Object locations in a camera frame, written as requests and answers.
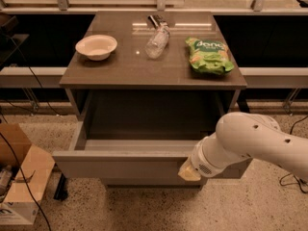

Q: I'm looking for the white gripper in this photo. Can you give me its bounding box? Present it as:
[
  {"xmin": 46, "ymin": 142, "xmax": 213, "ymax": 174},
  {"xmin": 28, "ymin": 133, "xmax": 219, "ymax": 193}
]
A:
[{"xmin": 178, "ymin": 136, "xmax": 238, "ymax": 181}]

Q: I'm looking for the grey top drawer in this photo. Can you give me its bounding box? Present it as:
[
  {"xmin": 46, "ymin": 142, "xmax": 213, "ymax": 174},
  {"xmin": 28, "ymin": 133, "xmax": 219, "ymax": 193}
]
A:
[{"xmin": 52, "ymin": 93, "xmax": 253, "ymax": 189}]

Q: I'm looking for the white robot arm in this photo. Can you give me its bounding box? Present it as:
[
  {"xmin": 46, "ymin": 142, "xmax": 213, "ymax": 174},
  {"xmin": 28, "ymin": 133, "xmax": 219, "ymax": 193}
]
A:
[{"xmin": 178, "ymin": 112, "xmax": 308, "ymax": 181}]

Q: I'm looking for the green chip bag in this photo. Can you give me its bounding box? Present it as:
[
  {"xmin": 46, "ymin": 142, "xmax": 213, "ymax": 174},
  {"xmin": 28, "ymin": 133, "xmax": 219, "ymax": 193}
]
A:
[{"xmin": 185, "ymin": 38, "xmax": 234, "ymax": 75}]

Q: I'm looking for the clear plastic water bottle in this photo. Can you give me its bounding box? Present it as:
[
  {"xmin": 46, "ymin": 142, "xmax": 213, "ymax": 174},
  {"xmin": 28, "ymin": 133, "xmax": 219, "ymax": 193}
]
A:
[{"xmin": 145, "ymin": 14, "xmax": 170, "ymax": 59}]

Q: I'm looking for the white paper bowl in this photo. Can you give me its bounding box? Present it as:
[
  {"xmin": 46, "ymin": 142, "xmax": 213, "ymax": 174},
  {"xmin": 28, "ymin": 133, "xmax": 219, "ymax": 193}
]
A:
[{"xmin": 75, "ymin": 35, "xmax": 117, "ymax": 61}]

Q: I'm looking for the brown cardboard box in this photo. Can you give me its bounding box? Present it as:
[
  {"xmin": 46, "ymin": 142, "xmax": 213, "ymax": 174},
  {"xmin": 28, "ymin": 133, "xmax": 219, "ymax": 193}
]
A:
[{"xmin": 0, "ymin": 124, "xmax": 55, "ymax": 226}]

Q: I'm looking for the black cable on right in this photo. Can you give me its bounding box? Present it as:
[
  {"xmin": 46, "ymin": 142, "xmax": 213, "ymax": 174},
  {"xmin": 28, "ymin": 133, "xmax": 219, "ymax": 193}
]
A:
[{"xmin": 278, "ymin": 115, "xmax": 308, "ymax": 194}]

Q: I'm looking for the black cable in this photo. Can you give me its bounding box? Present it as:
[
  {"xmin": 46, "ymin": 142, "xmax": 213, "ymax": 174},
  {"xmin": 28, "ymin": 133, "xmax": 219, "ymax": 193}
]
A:
[
  {"xmin": 278, "ymin": 115, "xmax": 308, "ymax": 194},
  {"xmin": 0, "ymin": 32, "xmax": 62, "ymax": 231}
]

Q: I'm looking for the black cable on left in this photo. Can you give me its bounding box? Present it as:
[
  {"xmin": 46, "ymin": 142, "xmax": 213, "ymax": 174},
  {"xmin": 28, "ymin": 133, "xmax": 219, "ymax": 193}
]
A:
[{"xmin": 0, "ymin": 32, "xmax": 62, "ymax": 231}]

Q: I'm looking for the white low shelf rail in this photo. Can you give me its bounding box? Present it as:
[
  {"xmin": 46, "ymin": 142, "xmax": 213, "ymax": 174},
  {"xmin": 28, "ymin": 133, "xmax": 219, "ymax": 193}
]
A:
[{"xmin": 0, "ymin": 66, "xmax": 308, "ymax": 89}]

